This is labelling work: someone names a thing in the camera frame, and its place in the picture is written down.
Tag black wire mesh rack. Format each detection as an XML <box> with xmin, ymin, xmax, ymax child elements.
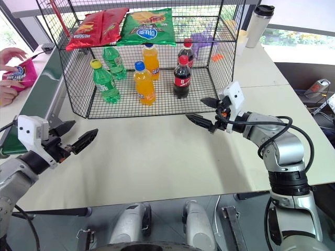
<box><xmin>35</xmin><ymin>0</ymin><xmax>247</xmax><ymax>120</ymax></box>

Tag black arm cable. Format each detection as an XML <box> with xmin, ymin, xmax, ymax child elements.
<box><xmin>219</xmin><ymin>116</ymin><xmax>315</xmax><ymax>174</ymax></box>
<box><xmin>0</xmin><ymin>121</ymin><xmax>41</xmax><ymax>251</ymax></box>

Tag black metal table bracket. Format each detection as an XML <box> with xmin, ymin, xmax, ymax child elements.
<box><xmin>221</xmin><ymin>206</ymin><xmax>248</xmax><ymax>251</ymax></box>
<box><xmin>76</xmin><ymin>228</ymin><xmax>95</xmax><ymax>251</ymax></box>

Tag cola bottle red cap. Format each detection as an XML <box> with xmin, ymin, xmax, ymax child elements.
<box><xmin>173</xmin><ymin>55</ymin><xmax>192</xmax><ymax>99</ymax></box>
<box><xmin>177</xmin><ymin>38</ymin><xmax>195</xmax><ymax>69</ymax></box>

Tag person's bare hand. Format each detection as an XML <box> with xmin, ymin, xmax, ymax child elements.
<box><xmin>0</xmin><ymin>47</ymin><xmax>28</xmax><ymax>73</ymax></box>
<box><xmin>0</xmin><ymin>78</ymin><xmax>19</xmax><ymax>107</ymax></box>

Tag grey handheld device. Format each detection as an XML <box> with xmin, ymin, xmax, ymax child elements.
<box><xmin>304</xmin><ymin>78</ymin><xmax>331</xmax><ymax>99</ymax></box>

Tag purple plastic object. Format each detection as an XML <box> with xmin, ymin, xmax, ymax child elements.
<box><xmin>190</xmin><ymin>30</ymin><xmax>215</xmax><ymax>61</ymax></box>

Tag white tumbler black lid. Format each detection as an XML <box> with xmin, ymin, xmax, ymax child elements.
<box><xmin>245</xmin><ymin>4</ymin><xmax>275</xmax><ymax>49</ymax></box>

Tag silver robot leg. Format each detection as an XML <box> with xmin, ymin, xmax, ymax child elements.
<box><xmin>181</xmin><ymin>199</ymin><xmax>217</xmax><ymax>251</ymax></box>
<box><xmin>108</xmin><ymin>202</ymin><xmax>153</xmax><ymax>246</ymax></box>

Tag green conveyor belt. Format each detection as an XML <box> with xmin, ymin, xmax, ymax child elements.
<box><xmin>0</xmin><ymin>44</ymin><xmax>77</xmax><ymax>158</ymax></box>

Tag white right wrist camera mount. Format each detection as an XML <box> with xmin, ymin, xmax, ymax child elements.
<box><xmin>218</xmin><ymin>81</ymin><xmax>245</xmax><ymax>134</ymax></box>

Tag red chip bag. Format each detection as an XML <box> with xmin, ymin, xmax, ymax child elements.
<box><xmin>99</xmin><ymin>7</ymin><xmax>130</xmax><ymax>45</ymax></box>
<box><xmin>65</xmin><ymin>12</ymin><xmax>106</xmax><ymax>52</ymax></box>

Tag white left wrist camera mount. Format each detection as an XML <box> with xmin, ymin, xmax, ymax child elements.
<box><xmin>16</xmin><ymin>115</ymin><xmax>58</xmax><ymax>169</ymax></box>

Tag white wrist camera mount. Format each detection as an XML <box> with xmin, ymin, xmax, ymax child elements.
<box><xmin>16</xmin><ymin>115</ymin><xmax>58</xmax><ymax>169</ymax></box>
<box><xmin>218</xmin><ymin>81</ymin><xmax>245</xmax><ymax>134</ymax></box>

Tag orange soda bottle blue cap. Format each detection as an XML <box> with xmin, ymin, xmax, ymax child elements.
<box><xmin>141</xmin><ymin>43</ymin><xmax>161</xmax><ymax>81</ymax></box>
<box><xmin>133</xmin><ymin>61</ymin><xmax>157</xmax><ymax>107</ymax></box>

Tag pink snack bag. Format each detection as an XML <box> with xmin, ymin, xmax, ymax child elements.
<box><xmin>2</xmin><ymin>59</ymin><xmax>38</xmax><ymax>93</ymax></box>

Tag pale yellow cup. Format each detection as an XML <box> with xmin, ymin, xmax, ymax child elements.
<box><xmin>236</xmin><ymin>29</ymin><xmax>249</xmax><ymax>56</ymax></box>

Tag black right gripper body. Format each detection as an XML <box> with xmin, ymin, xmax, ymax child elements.
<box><xmin>214</xmin><ymin>97</ymin><xmax>233</xmax><ymax>132</ymax></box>

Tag thin white cable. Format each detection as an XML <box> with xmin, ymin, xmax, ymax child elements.
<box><xmin>212</xmin><ymin>195</ymin><xmax>222</xmax><ymax>237</ymax></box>

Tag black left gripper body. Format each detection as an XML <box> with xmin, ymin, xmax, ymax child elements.
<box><xmin>41</xmin><ymin>128</ymin><xmax>75</xmax><ymax>163</ymax></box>

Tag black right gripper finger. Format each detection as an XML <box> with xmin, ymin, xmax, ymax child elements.
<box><xmin>185</xmin><ymin>113</ymin><xmax>218</xmax><ymax>135</ymax></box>
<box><xmin>199</xmin><ymin>97</ymin><xmax>222</xmax><ymax>109</ymax></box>

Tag green soda bottle yellow cap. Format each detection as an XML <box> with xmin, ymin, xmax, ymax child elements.
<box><xmin>89</xmin><ymin>59</ymin><xmax>121</xmax><ymax>104</ymax></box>

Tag green chip bag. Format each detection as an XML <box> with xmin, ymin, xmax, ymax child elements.
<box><xmin>116</xmin><ymin>7</ymin><xmax>177</xmax><ymax>47</ymax></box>

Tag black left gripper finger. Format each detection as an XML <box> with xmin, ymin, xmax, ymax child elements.
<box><xmin>70</xmin><ymin>128</ymin><xmax>99</xmax><ymax>155</ymax></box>
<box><xmin>53</xmin><ymin>120</ymin><xmax>76</xmax><ymax>138</ymax></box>

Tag red rod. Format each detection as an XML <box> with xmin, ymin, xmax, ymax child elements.
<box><xmin>50</xmin><ymin>0</ymin><xmax>71</xmax><ymax>38</ymax></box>

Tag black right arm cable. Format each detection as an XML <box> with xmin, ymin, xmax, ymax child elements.
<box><xmin>219</xmin><ymin>116</ymin><xmax>315</xmax><ymax>174</ymax></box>

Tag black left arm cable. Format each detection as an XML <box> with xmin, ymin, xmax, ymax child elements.
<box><xmin>0</xmin><ymin>121</ymin><xmax>41</xmax><ymax>251</ymax></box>

